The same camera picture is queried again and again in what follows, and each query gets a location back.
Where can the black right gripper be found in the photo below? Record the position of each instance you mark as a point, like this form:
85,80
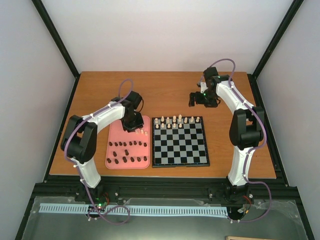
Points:
213,104

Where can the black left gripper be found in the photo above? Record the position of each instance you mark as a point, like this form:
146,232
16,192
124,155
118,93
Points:
139,125

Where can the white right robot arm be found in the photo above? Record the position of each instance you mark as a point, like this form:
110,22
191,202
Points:
247,124

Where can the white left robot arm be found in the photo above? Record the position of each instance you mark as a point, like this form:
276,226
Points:
79,141

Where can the pink plastic tray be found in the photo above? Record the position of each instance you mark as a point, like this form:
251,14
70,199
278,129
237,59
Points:
136,156

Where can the black and grey chessboard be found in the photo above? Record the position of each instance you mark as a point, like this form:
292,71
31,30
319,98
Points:
179,147

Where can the black aluminium frame rail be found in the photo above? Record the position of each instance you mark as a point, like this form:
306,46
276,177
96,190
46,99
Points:
205,189

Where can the light blue cable duct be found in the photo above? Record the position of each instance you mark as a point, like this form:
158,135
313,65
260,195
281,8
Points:
136,210

